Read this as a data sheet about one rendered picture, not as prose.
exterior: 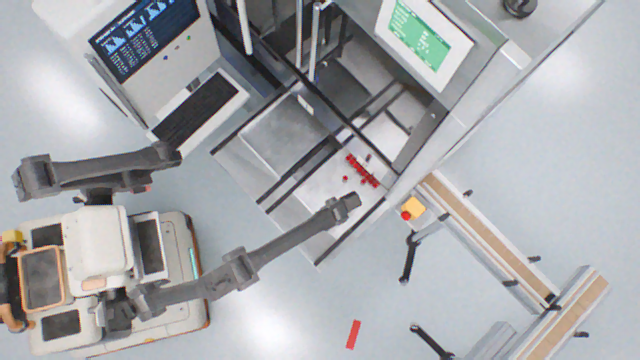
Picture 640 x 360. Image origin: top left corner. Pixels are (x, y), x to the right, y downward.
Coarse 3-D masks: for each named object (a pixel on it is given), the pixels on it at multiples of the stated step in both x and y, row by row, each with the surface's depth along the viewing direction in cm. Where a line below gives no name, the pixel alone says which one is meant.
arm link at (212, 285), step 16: (208, 272) 136; (224, 272) 137; (240, 272) 140; (144, 288) 155; (160, 288) 156; (176, 288) 145; (192, 288) 139; (208, 288) 135; (224, 288) 137; (160, 304) 151; (176, 304) 147; (144, 320) 157
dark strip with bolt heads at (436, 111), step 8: (432, 104) 125; (440, 104) 122; (432, 112) 128; (440, 112) 125; (424, 120) 134; (432, 120) 131; (440, 120) 127; (416, 128) 141; (424, 128) 137; (432, 128) 134; (416, 136) 145; (424, 136) 141; (408, 144) 153; (416, 144) 149; (400, 152) 162; (408, 152) 157; (400, 160) 167; (408, 160) 162; (400, 168) 172
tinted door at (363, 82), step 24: (336, 24) 136; (336, 48) 146; (360, 48) 135; (336, 72) 159; (360, 72) 145; (384, 72) 134; (336, 96) 173; (360, 96) 157; (384, 96) 144; (408, 96) 133; (432, 96) 123; (360, 120) 171; (384, 120) 156; (408, 120) 143; (384, 144) 170
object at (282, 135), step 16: (288, 96) 218; (272, 112) 216; (288, 112) 216; (304, 112) 217; (256, 128) 214; (272, 128) 214; (288, 128) 215; (304, 128) 215; (320, 128) 215; (256, 144) 212; (272, 144) 212; (288, 144) 213; (304, 144) 213; (272, 160) 211; (288, 160) 211
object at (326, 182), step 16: (336, 160) 212; (320, 176) 210; (336, 176) 210; (352, 176) 211; (304, 192) 208; (320, 192) 208; (336, 192) 209; (368, 192) 209; (384, 192) 208; (368, 208) 204; (352, 224) 202
